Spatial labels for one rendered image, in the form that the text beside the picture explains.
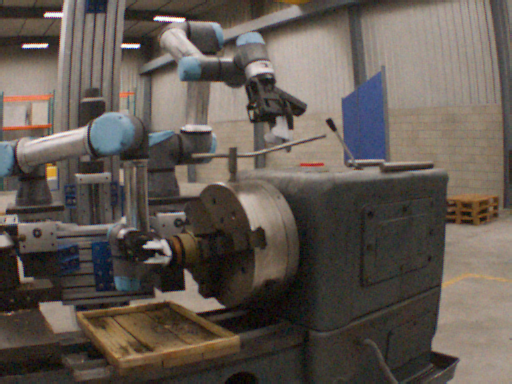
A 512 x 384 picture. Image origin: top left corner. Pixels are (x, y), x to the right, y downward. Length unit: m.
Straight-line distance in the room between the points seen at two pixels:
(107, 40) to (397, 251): 1.31
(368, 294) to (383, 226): 0.19
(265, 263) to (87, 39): 1.17
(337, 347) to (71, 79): 1.33
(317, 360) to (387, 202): 0.46
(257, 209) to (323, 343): 0.38
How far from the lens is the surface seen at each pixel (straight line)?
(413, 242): 1.46
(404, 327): 1.52
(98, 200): 1.84
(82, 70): 1.91
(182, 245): 1.18
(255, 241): 1.13
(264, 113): 1.26
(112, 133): 1.34
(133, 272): 1.42
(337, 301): 1.24
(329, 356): 1.30
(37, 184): 1.68
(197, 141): 1.79
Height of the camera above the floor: 1.31
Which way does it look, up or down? 5 degrees down
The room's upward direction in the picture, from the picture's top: 1 degrees counter-clockwise
